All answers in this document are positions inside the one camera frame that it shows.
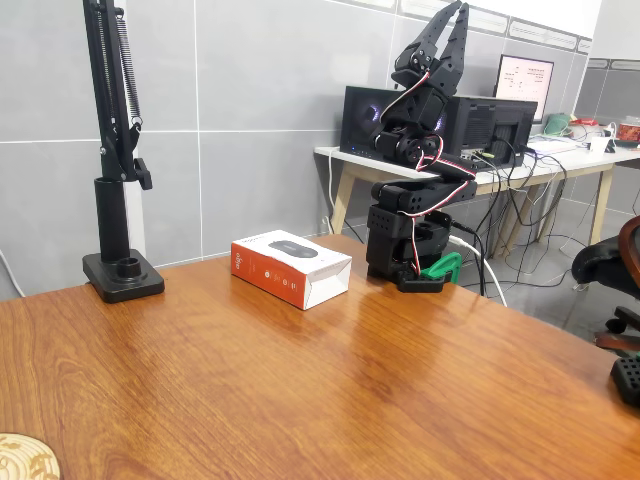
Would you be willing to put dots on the green table clamp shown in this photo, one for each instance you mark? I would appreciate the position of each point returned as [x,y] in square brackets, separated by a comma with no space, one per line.
[445,267]

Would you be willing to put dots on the green cloth bundle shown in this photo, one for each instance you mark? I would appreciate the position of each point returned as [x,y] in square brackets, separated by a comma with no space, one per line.
[556,125]

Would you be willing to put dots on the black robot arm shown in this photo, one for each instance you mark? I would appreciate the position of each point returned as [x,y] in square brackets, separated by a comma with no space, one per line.
[420,200]

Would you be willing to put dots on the round wooden coaster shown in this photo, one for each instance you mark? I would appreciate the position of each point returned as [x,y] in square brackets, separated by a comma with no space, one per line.
[22,460]

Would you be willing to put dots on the black computer tower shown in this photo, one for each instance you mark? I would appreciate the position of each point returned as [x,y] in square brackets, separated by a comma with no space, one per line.
[480,125]

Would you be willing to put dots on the computer monitor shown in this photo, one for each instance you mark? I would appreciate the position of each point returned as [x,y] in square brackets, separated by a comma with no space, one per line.
[526,82]

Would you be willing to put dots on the white desk wooden legs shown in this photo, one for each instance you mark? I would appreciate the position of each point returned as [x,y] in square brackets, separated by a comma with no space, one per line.
[342,157]

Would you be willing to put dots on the black office chair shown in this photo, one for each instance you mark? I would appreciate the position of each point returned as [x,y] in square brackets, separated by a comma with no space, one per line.
[600,265]

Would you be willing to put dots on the black clamp boom stand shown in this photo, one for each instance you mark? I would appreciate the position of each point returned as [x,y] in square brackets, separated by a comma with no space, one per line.
[112,210]

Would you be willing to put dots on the red tin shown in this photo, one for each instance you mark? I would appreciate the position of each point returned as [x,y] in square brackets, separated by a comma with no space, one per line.
[629,132]

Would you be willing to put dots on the orange white mouse box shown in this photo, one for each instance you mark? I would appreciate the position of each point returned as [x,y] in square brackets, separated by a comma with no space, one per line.
[295,275]

